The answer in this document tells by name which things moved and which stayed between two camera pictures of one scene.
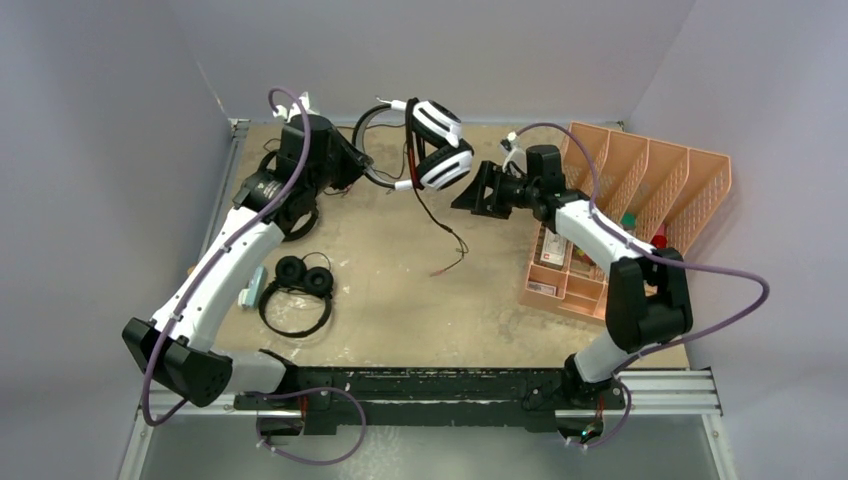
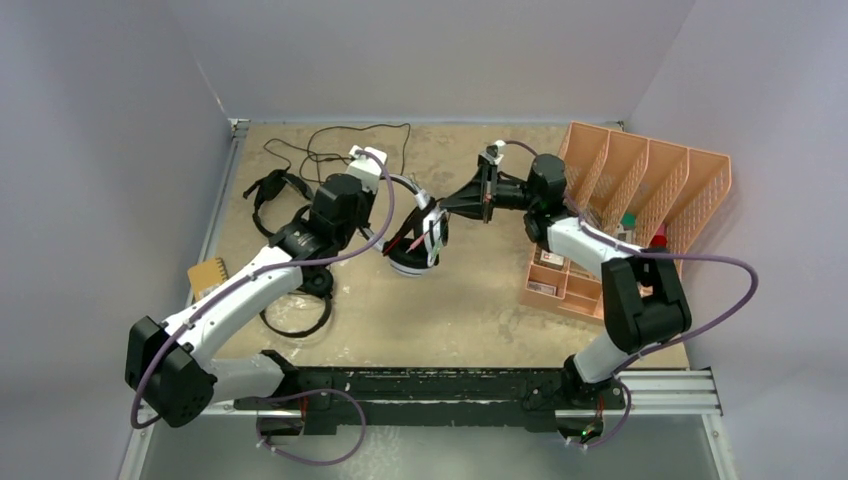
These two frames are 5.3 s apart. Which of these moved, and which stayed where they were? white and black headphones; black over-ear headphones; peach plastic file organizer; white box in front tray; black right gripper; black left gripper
Moved: black left gripper; white and black headphones
Stayed: white box in front tray; black right gripper; black over-ear headphones; peach plastic file organizer
